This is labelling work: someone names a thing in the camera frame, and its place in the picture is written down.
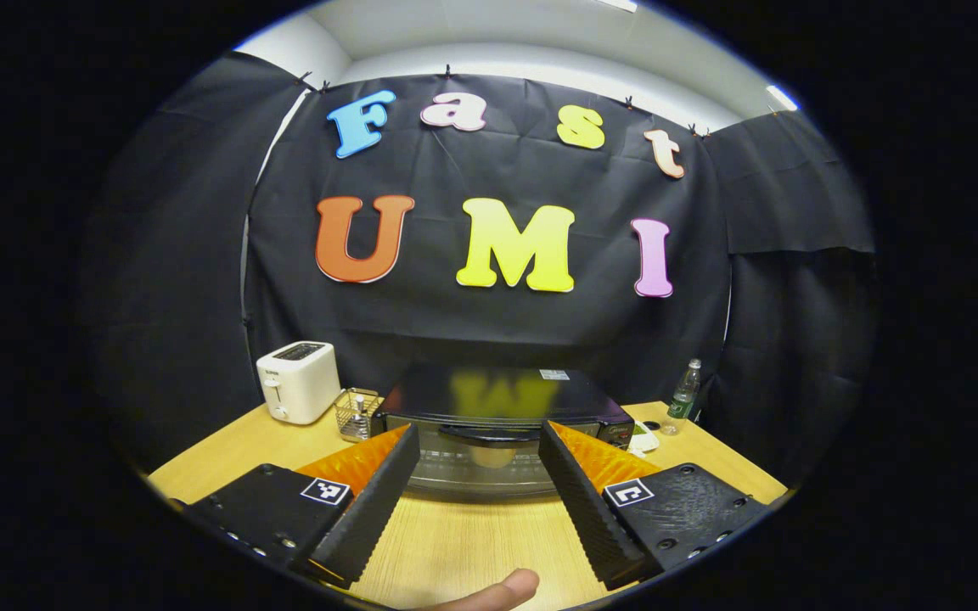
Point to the clear water bottle green label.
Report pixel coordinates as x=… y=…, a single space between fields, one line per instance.
x=682 y=395

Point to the white divided seasoning dish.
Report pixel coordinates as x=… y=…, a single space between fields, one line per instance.
x=646 y=440

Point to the small ceiling light panel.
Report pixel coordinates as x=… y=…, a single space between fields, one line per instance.
x=782 y=98

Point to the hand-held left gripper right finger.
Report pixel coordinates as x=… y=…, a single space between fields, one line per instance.
x=582 y=509

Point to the large ceiling light panel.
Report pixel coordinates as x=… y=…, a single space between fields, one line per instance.
x=618 y=4

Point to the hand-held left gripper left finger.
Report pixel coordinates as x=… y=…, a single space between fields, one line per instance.
x=370 y=509

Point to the white toaster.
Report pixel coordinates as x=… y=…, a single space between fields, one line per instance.
x=298 y=382

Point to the black electric oven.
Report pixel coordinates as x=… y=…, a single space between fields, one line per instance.
x=421 y=399

